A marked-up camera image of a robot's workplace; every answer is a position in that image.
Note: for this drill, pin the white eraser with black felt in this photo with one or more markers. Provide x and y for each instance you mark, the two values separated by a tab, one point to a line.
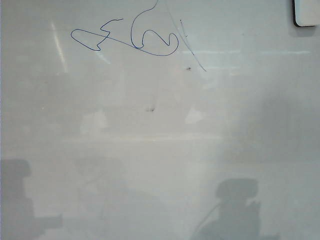
307	12

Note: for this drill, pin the white glass whiteboard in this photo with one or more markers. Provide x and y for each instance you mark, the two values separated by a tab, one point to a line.
160	140

